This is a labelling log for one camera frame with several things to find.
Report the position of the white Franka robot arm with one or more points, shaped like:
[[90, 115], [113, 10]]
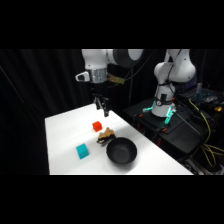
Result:
[[173, 71]]

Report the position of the brown toy animal figure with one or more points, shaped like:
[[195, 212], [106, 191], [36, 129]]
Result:
[[106, 134]]

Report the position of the red cube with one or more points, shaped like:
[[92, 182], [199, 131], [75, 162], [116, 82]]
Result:
[[97, 126]]

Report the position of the teal cube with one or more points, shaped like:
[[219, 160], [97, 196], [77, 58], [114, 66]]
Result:
[[82, 151]]

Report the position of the black curtain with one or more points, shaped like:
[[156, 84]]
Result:
[[40, 83]]

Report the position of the black bowl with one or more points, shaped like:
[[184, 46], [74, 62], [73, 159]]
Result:
[[121, 151]]

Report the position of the black robot stand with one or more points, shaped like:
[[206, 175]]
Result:
[[173, 131]]

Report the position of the electronics box with lights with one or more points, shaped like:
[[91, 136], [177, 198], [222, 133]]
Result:
[[203, 96]]

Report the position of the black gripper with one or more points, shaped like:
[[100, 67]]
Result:
[[99, 89]]

